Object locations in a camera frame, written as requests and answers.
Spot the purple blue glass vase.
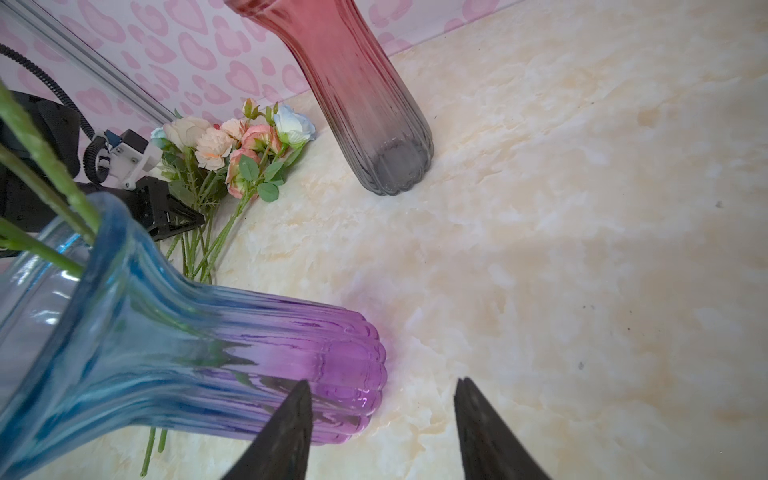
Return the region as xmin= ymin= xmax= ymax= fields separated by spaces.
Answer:
xmin=1 ymin=193 xmax=387 ymax=479

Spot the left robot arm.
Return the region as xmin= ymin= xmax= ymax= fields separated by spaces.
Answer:
xmin=1 ymin=91 xmax=205 ymax=240

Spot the aluminium frame corner post left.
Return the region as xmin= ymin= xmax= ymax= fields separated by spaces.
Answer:
xmin=1 ymin=1 xmax=174 ymax=123

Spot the cream white artificial rose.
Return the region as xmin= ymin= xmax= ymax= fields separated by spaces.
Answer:
xmin=161 ymin=116 xmax=212 ymax=277

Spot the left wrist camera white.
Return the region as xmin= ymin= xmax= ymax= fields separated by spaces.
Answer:
xmin=97 ymin=129 xmax=162 ymax=190

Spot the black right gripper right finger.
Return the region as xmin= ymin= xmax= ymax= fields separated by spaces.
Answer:
xmin=454 ymin=377 xmax=551 ymax=480

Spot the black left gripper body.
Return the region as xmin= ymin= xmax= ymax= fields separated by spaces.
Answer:
xmin=77 ymin=176 xmax=205 ymax=240

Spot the peach rose stem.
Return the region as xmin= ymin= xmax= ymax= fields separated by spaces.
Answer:
xmin=194 ymin=123 xmax=239 ymax=284

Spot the red glass vase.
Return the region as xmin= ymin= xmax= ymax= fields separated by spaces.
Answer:
xmin=227 ymin=0 xmax=434 ymax=196

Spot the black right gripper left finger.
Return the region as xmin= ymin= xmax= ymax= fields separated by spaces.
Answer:
xmin=222 ymin=380 xmax=313 ymax=480

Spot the pink rosebud spray stem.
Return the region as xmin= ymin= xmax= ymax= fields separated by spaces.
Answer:
xmin=182 ymin=100 xmax=297 ymax=284
xmin=1 ymin=218 xmax=84 ymax=278

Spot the pink carnation double stem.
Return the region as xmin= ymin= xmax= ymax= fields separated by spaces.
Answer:
xmin=1 ymin=83 xmax=100 ymax=244

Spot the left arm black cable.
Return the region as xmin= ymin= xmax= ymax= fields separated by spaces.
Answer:
xmin=0 ymin=43 xmax=112 ymax=184

